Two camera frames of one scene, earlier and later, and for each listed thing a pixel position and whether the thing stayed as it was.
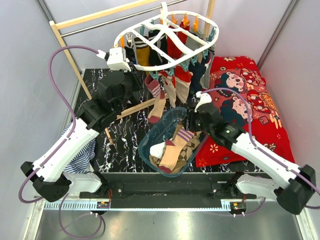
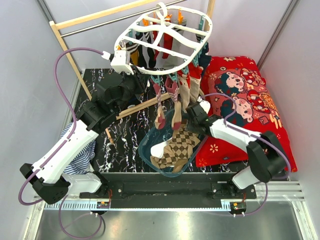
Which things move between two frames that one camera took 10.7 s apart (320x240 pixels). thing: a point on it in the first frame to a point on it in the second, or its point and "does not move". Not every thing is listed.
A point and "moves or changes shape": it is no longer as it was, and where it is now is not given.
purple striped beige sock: [153, 88] to [160, 121]
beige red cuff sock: [183, 79] to [195, 73]
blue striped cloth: [82, 163] does not move
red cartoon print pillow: [238, 87] does not move
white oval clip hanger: [165, 12] moves or changes shape
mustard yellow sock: [143, 55] to [135, 56]
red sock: [173, 50] to [168, 41]
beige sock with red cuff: [169, 87] to [184, 83]
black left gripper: [132, 74] does not move
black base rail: [168, 190] does not move
